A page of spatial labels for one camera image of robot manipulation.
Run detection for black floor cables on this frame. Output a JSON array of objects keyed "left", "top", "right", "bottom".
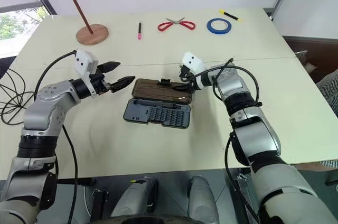
[{"left": 0, "top": 67, "right": 36, "bottom": 126}]

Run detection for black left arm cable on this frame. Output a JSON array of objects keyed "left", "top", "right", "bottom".
[{"left": 33, "top": 50, "right": 79, "bottom": 224}]

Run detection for black bracket under table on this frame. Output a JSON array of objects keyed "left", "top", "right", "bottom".
[{"left": 90, "top": 189, "right": 110, "bottom": 222}]

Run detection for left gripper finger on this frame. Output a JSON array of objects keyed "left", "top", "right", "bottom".
[
  {"left": 97, "top": 61, "right": 121, "bottom": 74},
  {"left": 109, "top": 76, "right": 136, "bottom": 94}
]

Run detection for blue tape roll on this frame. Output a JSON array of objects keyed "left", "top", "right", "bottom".
[{"left": 206, "top": 17, "right": 232, "bottom": 35}]

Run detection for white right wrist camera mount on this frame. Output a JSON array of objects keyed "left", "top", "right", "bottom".
[{"left": 179, "top": 52, "right": 206, "bottom": 77}]

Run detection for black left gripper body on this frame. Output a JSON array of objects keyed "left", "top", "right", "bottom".
[{"left": 89, "top": 68, "right": 112, "bottom": 96}]

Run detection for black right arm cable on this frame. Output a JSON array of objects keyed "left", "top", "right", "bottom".
[{"left": 194, "top": 58, "right": 262, "bottom": 224}]

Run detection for red handled scissors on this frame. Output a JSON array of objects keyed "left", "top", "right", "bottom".
[{"left": 157, "top": 16, "right": 196, "bottom": 32}]

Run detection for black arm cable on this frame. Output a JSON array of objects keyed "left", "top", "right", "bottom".
[
  {"left": 33, "top": 50, "right": 79, "bottom": 224},
  {"left": 194, "top": 58, "right": 262, "bottom": 224}
]

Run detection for grey striped fabric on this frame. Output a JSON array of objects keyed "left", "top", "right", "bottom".
[{"left": 315, "top": 69, "right": 338, "bottom": 118}]

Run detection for wooden stand with round base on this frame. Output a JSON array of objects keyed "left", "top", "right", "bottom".
[{"left": 44, "top": 0, "right": 110, "bottom": 46}]

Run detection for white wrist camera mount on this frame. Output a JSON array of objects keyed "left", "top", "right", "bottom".
[
  {"left": 179, "top": 52, "right": 206, "bottom": 77},
  {"left": 73, "top": 49, "right": 100, "bottom": 98}
]

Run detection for yellow and black marker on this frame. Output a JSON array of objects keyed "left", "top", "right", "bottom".
[{"left": 219, "top": 9, "right": 242, "bottom": 22}]

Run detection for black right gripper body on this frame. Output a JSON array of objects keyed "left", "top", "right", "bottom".
[{"left": 179, "top": 64, "right": 198, "bottom": 90}]

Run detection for screwdriver bit case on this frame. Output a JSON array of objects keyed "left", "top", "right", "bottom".
[{"left": 123, "top": 78, "right": 195, "bottom": 130}]

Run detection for small black clip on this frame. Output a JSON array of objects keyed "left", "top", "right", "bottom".
[{"left": 157, "top": 78, "right": 173, "bottom": 88}]

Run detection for grey rounded robot leg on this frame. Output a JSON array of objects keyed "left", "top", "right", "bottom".
[
  {"left": 109, "top": 175, "right": 159, "bottom": 220},
  {"left": 186, "top": 175, "right": 220, "bottom": 224}
]

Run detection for window with dark frame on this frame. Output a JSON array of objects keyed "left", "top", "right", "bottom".
[{"left": 0, "top": 0, "right": 58, "bottom": 60}]

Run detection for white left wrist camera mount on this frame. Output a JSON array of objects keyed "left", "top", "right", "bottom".
[{"left": 73, "top": 49, "right": 100, "bottom": 98}]

